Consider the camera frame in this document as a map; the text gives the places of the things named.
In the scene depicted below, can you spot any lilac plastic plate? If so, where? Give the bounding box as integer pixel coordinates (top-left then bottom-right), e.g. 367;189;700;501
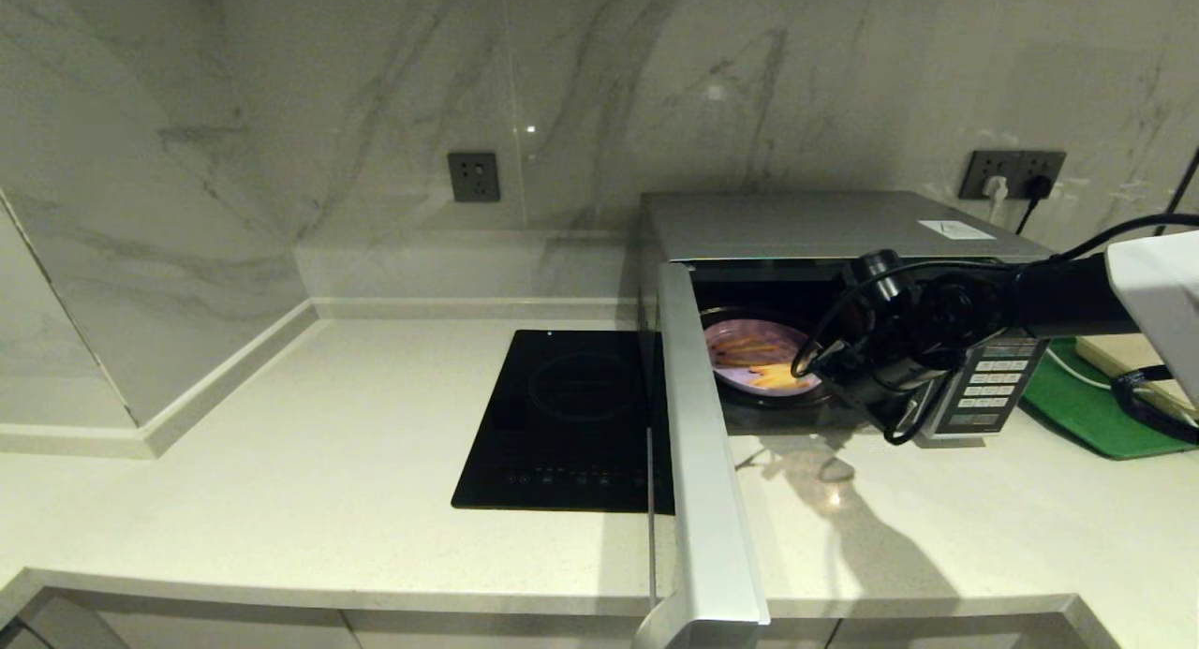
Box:
703;318;827;395

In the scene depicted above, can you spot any black glass microwave door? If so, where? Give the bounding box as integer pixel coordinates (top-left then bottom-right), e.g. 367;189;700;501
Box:
632;260;772;649

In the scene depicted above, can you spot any silver microwave oven body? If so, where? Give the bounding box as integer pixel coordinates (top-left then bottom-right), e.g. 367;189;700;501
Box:
639;190;1058;441

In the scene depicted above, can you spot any white paper sheet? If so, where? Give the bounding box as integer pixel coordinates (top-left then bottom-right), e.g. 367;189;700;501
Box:
918;219;996;241

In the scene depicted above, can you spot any green plastic tray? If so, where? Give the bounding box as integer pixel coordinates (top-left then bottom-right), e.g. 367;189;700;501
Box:
1019;340;1199;461

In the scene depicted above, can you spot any black induction cooktop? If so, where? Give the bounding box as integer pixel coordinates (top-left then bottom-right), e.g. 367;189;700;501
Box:
451;329;675;514

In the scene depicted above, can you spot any grey double wall outlet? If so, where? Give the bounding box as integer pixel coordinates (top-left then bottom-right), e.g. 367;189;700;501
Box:
959;149;1069;200

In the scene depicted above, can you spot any black power cord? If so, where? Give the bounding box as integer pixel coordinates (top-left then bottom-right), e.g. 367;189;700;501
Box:
1014;172;1055;237

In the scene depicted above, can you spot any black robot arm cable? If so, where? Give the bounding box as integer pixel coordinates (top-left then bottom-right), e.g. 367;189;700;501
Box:
804;214;1199;446

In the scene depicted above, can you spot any grey single wall outlet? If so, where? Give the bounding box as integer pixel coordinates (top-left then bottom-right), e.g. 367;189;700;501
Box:
447;151;500;203

